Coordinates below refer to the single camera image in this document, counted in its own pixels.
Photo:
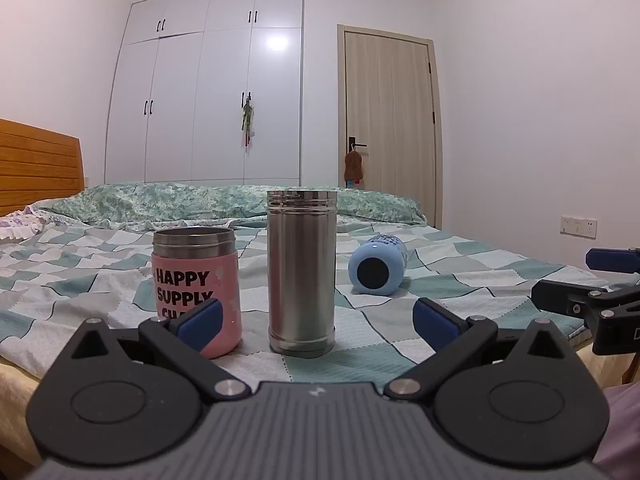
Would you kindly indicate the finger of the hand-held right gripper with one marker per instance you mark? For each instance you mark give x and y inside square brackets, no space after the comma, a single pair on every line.
[560,297]
[612,259]

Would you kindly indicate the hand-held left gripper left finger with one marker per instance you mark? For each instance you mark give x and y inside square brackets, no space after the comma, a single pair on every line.
[201,329]

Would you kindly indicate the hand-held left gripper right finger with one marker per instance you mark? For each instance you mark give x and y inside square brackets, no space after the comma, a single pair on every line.
[436,327]

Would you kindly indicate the blue cup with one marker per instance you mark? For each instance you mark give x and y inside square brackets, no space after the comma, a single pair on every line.
[376,266]

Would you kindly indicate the pink printed steel cup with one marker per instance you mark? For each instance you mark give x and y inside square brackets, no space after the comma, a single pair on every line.
[197,265]

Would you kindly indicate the tall stainless steel cup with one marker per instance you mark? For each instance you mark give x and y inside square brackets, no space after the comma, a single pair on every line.
[301,270]

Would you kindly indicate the person's pink clothing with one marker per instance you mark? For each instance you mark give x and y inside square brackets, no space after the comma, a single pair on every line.
[625,420]

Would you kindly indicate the checkered bed sheet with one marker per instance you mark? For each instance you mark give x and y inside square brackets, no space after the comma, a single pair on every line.
[100,280]

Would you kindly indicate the green floral quilt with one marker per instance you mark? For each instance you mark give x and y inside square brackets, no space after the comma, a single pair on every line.
[200,202]

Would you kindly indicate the beige mattress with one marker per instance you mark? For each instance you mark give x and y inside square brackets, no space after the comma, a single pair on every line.
[20,400]

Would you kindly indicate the purple floral cloth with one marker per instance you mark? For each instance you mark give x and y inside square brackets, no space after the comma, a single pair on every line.
[17,225]

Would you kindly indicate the green hanging ornament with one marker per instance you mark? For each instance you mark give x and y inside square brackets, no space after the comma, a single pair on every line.
[247,117]

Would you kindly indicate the white wardrobe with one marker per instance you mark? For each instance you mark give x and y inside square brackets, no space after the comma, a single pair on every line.
[200,110]

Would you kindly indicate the light wooden door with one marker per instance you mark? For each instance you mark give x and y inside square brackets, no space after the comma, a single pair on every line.
[390,110]

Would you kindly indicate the wooden headboard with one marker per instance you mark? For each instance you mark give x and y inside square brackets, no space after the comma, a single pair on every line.
[40,170]

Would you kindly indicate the white wall socket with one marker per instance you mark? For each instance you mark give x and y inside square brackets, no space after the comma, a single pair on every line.
[579,226]

